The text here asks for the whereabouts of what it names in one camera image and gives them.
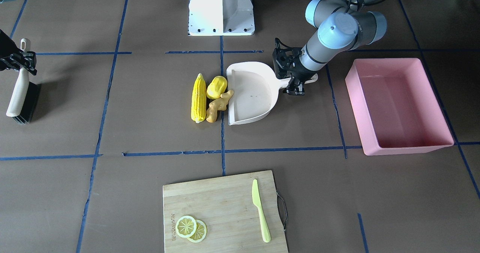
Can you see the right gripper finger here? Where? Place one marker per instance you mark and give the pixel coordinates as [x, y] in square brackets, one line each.
[26, 70]
[28, 57]

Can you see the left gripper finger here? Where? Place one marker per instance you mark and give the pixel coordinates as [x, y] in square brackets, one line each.
[292, 90]
[301, 90]

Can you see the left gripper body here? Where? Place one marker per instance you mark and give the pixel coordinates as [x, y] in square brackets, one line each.
[301, 74]

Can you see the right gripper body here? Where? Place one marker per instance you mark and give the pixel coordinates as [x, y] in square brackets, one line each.
[8, 46]

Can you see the wooden handle black brush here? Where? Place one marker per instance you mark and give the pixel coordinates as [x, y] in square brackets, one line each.
[25, 94]

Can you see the pink dustpan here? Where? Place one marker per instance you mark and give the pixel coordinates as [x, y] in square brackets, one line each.
[256, 89]

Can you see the yellow toy corn cob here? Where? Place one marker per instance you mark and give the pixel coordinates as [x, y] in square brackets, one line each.
[198, 104]

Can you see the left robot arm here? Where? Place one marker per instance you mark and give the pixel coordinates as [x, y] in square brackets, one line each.
[341, 26]

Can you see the pink plastic bin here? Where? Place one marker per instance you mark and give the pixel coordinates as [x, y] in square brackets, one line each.
[395, 108]

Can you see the yellow-green plastic knife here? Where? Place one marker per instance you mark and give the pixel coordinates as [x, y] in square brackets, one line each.
[256, 199]

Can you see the wooden cutting board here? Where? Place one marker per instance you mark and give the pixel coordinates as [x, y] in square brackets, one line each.
[225, 205]

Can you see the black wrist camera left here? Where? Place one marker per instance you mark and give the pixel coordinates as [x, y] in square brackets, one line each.
[285, 59]

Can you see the white pillar mount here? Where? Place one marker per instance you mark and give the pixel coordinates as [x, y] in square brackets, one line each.
[221, 18]

